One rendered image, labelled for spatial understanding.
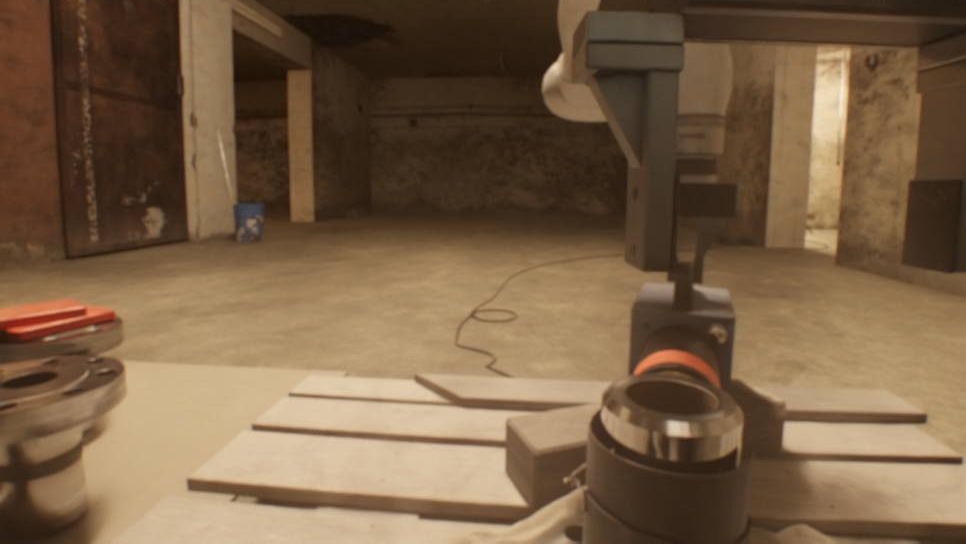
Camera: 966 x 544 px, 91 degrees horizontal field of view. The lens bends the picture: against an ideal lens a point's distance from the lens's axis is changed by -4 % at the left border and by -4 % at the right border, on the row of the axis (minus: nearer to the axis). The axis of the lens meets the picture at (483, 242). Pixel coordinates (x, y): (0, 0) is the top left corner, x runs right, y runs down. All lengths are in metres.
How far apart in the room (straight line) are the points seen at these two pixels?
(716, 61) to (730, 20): 0.56
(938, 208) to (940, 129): 0.03
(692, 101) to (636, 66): 0.57
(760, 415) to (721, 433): 0.49
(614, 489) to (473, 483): 0.37
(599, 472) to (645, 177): 0.29
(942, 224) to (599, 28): 0.17
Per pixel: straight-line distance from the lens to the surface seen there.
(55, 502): 1.09
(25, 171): 4.70
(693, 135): 0.77
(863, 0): 0.25
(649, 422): 0.42
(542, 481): 0.71
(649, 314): 0.74
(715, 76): 0.79
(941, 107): 0.29
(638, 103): 0.22
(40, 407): 0.95
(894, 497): 0.94
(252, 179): 12.58
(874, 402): 1.22
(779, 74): 5.89
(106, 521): 1.11
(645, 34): 0.21
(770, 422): 0.94
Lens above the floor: 0.56
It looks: 6 degrees down
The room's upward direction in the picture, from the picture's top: straight up
